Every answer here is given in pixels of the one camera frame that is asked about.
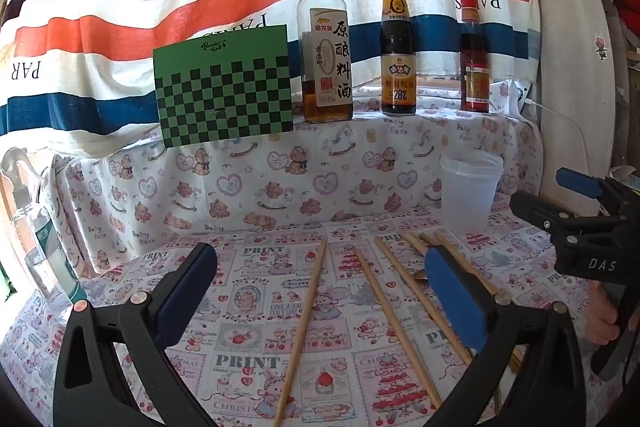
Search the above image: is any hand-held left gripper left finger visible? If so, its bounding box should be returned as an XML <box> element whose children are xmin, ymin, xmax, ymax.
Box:
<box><xmin>52</xmin><ymin>242</ymin><xmax>221</xmax><ymax>427</ymax></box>

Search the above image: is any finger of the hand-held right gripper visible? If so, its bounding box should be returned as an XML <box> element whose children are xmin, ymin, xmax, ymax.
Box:
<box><xmin>510</xmin><ymin>191</ymin><xmax>631</xmax><ymax>233</ymax></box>
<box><xmin>556</xmin><ymin>168</ymin><xmax>626</xmax><ymax>208</ymax></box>

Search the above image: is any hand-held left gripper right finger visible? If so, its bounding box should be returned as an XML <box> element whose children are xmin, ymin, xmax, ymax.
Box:
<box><xmin>424</xmin><ymin>246</ymin><xmax>588</xmax><ymax>427</ymax></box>

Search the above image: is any translucent plastic cup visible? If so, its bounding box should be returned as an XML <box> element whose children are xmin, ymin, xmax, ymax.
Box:
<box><xmin>439</xmin><ymin>151</ymin><xmax>504</xmax><ymax>234</ymax></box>

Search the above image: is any person's right hand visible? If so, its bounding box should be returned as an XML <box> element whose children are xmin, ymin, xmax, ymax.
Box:
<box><xmin>585</xmin><ymin>282</ymin><xmax>626</xmax><ymax>348</ymax></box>

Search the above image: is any stamp printed tablecloth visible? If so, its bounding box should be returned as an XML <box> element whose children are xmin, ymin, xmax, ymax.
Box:
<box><xmin>0</xmin><ymin>212</ymin><xmax>601</xmax><ymax>427</ymax></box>

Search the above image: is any white charging device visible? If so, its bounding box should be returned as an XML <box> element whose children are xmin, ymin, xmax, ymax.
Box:
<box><xmin>492</xmin><ymin>79</ymin><xmax>533</xmax><ymax>118</ymax></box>

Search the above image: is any white board with sticker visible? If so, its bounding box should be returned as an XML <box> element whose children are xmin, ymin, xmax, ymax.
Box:
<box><xmin>536</xmin><ymin>0</ymin><xmax>621</xmax><ymax>218</ymax></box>

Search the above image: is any bear printed cloth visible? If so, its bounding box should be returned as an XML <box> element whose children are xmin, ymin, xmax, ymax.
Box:
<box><xmin>50</xmin><ymin>82</ymin><xmax>546</xmax><ymax>278</ymax></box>

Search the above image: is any red cap oil bottle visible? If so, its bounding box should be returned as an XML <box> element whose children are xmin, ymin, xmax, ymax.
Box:
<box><xmin>459</xmin><ymin>0</ymin><xmax>492</xmax><ymax>114</ymax></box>

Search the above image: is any clear spray bottle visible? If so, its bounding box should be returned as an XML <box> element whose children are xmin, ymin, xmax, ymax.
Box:
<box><xmin>0</xmin><ymin>147</ymin><xmax>86</xmax><ymax>308</ymax></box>

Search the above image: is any green checkered board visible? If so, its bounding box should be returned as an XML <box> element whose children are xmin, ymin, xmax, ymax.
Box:
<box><xmin>152</xmin><ymin>25</ymin><xmax>295</xmax><ymax>148</ymax></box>

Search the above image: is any dark sauce bottle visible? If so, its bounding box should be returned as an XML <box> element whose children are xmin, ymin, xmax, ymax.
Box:
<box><xmin>380</xmin><ymin>0</ymin><xmax>418</xmax><ymax>116</ymax></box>

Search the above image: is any clear cooking wine bottle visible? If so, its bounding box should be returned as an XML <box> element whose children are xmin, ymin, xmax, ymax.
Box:
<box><xmin>296</xmin><ymin>0</ymin><xmax>354</xmax><ymax>124</ymax></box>

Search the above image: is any white charging cable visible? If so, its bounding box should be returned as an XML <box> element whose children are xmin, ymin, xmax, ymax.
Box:
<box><xmin>525</xmin><ymin>96</ymin><xmax>593</xmax><ymax>168</ymax></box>

